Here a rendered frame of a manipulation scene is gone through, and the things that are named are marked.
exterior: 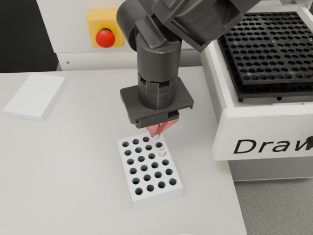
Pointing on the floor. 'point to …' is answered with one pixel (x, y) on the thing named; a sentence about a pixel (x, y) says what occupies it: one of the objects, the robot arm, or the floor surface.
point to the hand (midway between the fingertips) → (154, 130)
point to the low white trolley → (108, 163)
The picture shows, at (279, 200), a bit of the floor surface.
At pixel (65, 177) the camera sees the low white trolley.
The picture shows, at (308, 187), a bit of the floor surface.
